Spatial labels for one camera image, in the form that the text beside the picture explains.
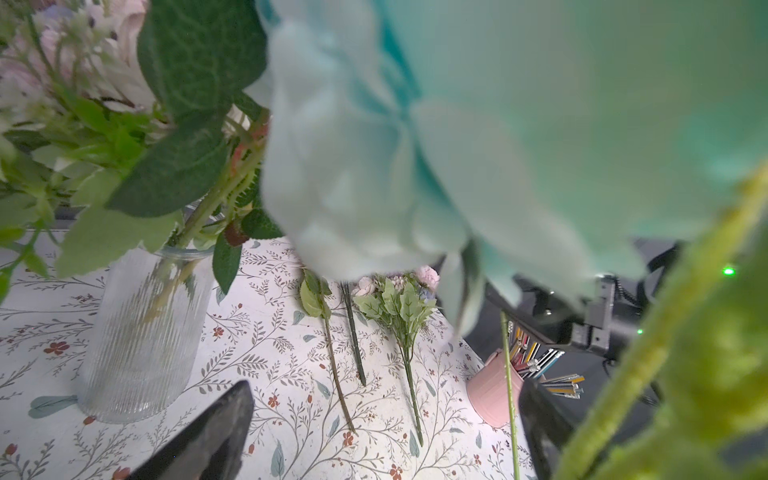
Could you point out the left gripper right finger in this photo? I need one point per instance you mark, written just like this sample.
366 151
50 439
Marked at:
547 425

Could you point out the pink pencil cup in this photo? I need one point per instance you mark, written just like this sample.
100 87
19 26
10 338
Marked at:
487 391

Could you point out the light blue flower stem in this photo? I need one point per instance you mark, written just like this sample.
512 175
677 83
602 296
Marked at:
531 138

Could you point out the coloured pencils bunch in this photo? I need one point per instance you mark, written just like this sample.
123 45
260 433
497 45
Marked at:
531 360

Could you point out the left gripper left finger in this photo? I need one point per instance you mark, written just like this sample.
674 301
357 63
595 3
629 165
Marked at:
211 446

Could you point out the small purple sprig stem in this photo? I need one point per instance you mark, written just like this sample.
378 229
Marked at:
401 304

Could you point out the clear glass vase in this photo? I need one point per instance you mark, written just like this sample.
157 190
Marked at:
144 341

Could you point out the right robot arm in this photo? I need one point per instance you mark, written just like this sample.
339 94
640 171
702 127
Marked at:
596 334

